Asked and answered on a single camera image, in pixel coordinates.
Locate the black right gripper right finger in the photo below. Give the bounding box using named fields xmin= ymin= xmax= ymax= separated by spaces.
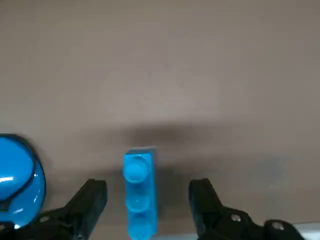
xmin=188 ymin=177 xmax=305 ymax=240

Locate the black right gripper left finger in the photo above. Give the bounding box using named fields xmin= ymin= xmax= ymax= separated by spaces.
xmin=0 ymin=178 xmax=109 ymax=240

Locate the blue three-stud block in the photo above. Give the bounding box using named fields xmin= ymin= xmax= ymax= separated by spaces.
xmin=122 ymin=146 xmax=159 ymax=240

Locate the blue desk lamp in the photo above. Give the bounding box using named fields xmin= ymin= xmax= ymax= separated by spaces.
xmin=0 ymin=133 xmax=48 ymax=230

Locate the black lamp cord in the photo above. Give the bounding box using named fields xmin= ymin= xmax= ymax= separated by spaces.
xmin=0 ymin=133 xmax=48 ymax=212

